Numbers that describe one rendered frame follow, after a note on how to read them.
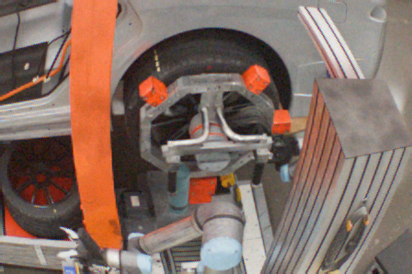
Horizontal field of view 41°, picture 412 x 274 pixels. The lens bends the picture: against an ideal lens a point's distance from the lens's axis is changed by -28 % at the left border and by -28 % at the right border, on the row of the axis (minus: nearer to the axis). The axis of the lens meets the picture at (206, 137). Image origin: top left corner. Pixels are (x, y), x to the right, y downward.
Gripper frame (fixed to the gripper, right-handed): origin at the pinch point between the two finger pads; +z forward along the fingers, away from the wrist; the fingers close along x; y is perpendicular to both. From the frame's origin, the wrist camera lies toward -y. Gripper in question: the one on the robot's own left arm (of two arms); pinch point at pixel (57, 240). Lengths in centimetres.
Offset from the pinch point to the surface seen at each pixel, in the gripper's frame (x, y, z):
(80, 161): 46.1, 1.5, -4.8
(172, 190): 74, 36, -39
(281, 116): 108, 21, -82
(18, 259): 54, 98, 54
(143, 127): 92, 20, -26
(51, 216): 70, 65, 24
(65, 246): 61, 77, 16
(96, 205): 51, 29, -9
